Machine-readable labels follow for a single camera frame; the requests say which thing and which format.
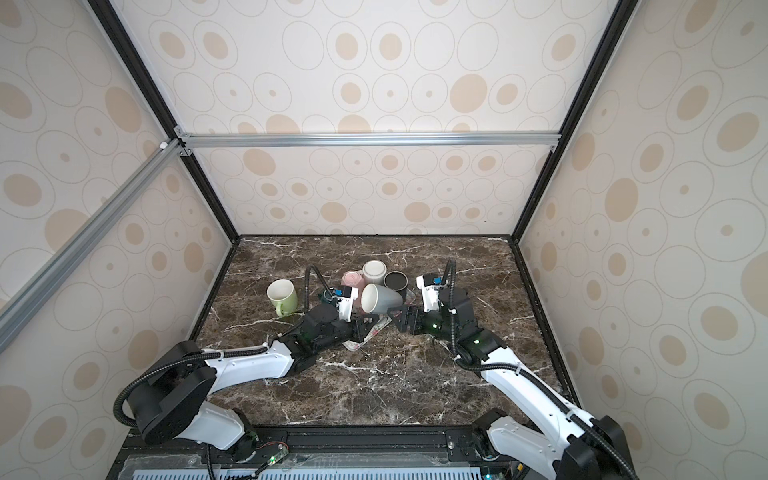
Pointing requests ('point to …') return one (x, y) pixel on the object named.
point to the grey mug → (378, 299)
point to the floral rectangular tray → (378, 323)
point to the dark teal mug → (324, 296)
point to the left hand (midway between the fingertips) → (385, 316)
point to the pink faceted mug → (354, 279)
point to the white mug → (374, 272)
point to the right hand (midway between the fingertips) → (401, 310)
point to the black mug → (395, 280)
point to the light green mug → (282, 293)
